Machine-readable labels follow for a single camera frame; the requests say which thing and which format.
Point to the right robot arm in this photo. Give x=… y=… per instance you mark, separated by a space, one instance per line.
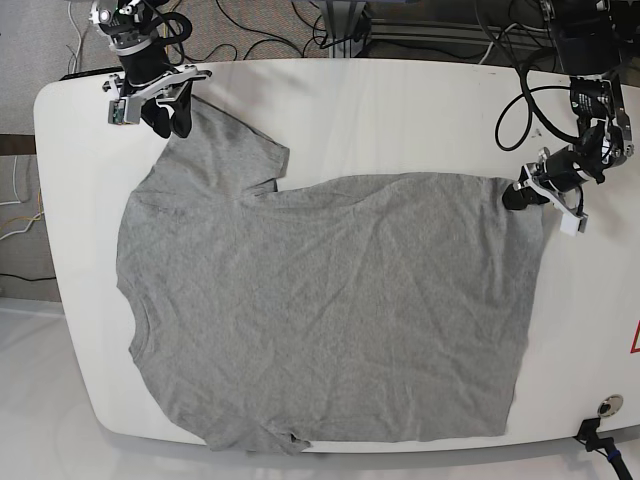
x=133 y=26

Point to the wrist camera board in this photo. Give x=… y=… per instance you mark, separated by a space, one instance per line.
x=117 y=112
x=573 y=224

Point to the silver table grommet right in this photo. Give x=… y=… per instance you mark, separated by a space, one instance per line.
x=610 y=406

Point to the black aluminium frame rail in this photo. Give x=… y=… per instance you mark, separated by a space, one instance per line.
x=516 y=35

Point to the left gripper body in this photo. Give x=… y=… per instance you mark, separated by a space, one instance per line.
x=559 y=177

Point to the black clamp with cable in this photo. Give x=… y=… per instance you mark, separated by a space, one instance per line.
x=590 y=439

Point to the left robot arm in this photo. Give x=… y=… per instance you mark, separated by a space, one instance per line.
x=591 y=40

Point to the grey t-shirt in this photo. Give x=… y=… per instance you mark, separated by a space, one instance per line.
x=372 y=308

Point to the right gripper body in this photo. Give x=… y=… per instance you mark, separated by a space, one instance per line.
x=148 y=75

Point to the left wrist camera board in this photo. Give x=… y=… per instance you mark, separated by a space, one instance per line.
x=573 y=224

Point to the red warning sticker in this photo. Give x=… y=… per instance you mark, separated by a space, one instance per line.
x=635 y=346

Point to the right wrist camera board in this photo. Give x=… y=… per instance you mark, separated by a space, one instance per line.
x=117 y=112

